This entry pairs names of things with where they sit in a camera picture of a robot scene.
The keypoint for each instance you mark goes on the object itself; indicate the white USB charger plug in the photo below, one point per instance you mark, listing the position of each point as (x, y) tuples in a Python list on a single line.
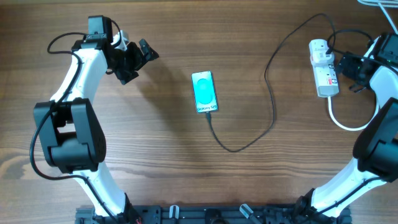
[(319, 58)]

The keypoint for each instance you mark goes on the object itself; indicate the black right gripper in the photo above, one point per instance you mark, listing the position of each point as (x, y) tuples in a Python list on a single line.
[(347, 66)]

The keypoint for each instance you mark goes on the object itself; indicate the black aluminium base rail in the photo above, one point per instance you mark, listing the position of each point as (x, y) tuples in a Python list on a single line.
[(276, 213)]

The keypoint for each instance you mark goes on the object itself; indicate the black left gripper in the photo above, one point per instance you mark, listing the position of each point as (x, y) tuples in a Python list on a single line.
[(137, 55)]

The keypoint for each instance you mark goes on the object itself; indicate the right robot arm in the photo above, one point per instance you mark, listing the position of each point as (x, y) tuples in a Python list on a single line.
[(374, 161)]

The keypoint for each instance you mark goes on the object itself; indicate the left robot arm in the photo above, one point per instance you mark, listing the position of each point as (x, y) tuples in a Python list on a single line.
[(68, 142)]

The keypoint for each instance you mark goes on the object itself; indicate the white power strip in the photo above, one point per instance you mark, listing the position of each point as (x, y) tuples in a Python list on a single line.
[(326, 81)]

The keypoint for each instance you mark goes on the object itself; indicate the teal screen Galaxy smartphone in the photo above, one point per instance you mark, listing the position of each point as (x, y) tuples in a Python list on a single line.
[(204, 92)]

